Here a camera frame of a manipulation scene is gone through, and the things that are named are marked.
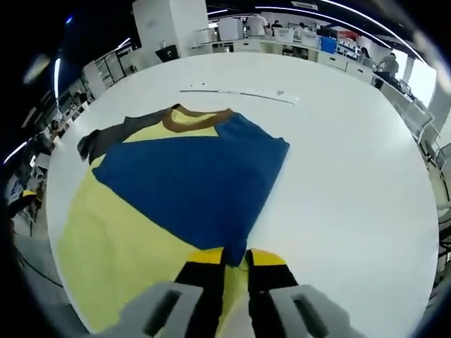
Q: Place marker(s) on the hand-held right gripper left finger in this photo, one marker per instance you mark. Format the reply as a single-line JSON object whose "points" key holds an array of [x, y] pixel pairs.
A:
{"points": [[204, 295]]}

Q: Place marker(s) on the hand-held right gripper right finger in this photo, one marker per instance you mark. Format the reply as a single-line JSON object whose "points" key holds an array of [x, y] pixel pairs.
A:
{"points": [[267, 278]]}

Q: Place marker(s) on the yellow blue grey garment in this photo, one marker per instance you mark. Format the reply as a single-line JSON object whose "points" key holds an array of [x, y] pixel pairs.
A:
{"points": [[183, 183]]}

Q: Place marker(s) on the white ceiling light strip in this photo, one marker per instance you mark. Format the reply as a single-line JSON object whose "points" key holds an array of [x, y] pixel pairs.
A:
{"points": [[57, 77]]}

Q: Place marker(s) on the metal shelf rack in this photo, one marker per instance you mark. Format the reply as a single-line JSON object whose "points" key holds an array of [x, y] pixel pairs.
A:
{"points": [[109, 68]]}

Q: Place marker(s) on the white power strip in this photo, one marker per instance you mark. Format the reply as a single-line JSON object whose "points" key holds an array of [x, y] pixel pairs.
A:
{"points": [[267, 95]]}

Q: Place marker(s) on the black sign board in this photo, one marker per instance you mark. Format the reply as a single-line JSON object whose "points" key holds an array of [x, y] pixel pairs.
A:
{"points": [[168, 53]]}

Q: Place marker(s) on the white mesh chair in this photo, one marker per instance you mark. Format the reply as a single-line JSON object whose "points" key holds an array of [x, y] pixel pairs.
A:
{"points": [[424, 123]]}

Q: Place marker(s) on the white square pillar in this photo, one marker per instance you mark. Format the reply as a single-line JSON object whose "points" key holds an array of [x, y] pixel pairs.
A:
{"points": [[169, 28]]}

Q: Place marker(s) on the white counter cabinets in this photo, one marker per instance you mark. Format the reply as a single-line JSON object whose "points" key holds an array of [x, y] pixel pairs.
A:
{"points": [[246, 45]]}

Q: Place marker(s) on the blue storage box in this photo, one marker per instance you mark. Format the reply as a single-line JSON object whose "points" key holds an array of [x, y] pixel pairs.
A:
{"points": [[328, 44]]}

